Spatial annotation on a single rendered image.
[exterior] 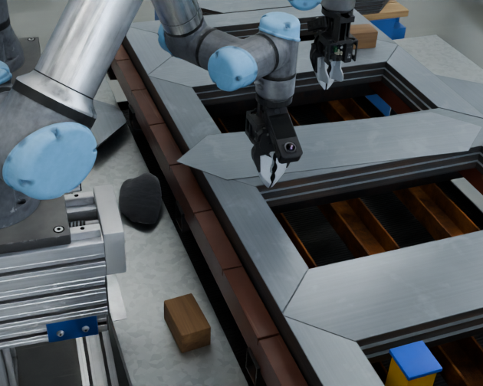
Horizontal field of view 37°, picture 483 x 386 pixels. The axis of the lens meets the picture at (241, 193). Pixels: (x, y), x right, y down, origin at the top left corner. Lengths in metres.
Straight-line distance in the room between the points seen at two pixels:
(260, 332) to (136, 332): 0.30
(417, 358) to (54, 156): 0.62
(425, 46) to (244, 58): 1.32
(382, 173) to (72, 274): 0.74
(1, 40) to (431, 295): 0.96
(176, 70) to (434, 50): 0.92
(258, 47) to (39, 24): 3.22
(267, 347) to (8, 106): 0.57
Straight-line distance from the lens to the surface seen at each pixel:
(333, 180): 1.58
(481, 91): 2.18
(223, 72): 1.26
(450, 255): 1.42
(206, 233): 1.44
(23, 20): 4.50
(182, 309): 1.42
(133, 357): 1.41
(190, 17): 1.30
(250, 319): 1.27
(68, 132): 0.95
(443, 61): 2.42
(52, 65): 0.98
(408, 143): 1.72
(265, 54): 1.29
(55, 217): 1.16
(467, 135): 1.79
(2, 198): 1.13
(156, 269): 1.58
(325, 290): 1.28
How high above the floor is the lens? 1.74
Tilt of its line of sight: 36 degrees down
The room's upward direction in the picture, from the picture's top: 3 degrees clockwise
